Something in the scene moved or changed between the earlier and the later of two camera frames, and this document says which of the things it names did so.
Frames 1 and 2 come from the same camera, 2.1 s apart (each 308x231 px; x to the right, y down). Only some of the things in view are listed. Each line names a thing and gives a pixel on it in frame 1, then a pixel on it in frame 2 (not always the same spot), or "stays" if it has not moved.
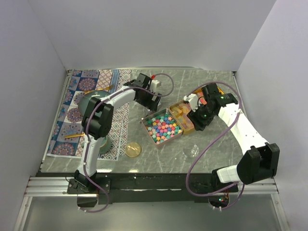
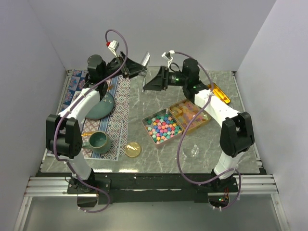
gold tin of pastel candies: (179, 111) stays
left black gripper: (150, 104) -> (129, 67)
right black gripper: (194, 117) -> (160, 82)
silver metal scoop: (148, 110) -> (145, 61)
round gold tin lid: (133, 149) stays
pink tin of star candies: (161, 127) stays
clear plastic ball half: (191, 151) stays
